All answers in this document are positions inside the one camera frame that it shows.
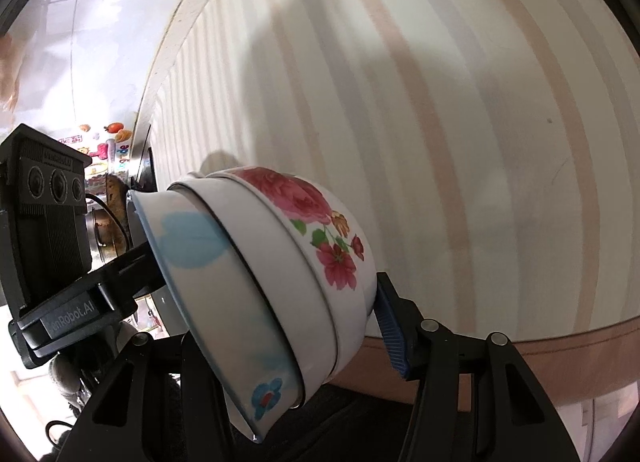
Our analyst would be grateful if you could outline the white bowl blue dots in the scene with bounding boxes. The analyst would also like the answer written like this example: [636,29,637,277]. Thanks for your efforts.
[131,188,302,442]

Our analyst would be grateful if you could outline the white bowl red flowers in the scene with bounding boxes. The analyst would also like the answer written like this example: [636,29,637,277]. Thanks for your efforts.
[212,167,376,378]

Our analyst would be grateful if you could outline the white bowl dark rim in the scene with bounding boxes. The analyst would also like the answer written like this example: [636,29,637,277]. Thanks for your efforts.
[171,177,338,402]

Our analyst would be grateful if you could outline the black wok pan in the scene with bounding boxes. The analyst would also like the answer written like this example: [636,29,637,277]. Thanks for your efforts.
[86,174,131,268]

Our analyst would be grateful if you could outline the person's black trousers legs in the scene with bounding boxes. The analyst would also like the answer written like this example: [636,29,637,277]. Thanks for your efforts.
[258,385,411,461]

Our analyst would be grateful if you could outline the striped cat table mat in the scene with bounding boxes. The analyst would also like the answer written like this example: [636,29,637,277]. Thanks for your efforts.
[141,0,639,404]

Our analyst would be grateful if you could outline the colourful wall sticker decoration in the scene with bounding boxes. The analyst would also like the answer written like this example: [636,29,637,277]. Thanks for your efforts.
[58,122,134,178]

